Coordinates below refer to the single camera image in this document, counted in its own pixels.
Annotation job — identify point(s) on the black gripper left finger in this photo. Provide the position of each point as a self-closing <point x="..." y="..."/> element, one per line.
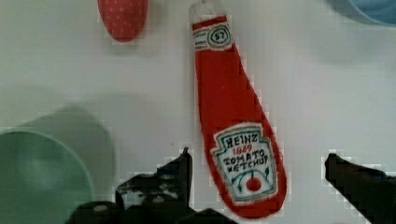
<point x="159" y="198"/>

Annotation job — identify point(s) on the green mug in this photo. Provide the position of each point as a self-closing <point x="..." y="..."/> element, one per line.
<point x="52" y="165"/>

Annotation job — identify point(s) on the red felt strawberry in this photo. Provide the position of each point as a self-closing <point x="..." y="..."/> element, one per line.
<point x="124" y="19"/>

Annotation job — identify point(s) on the blue bowl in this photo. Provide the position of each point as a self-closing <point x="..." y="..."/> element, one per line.
<point x="367" y="11"/>

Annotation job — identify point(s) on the red felt ketchup bottle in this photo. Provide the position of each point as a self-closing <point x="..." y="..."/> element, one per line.
<point x="240" y="144"/>

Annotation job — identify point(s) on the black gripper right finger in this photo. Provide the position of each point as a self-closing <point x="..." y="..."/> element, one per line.
<point x="370" y="191"/>

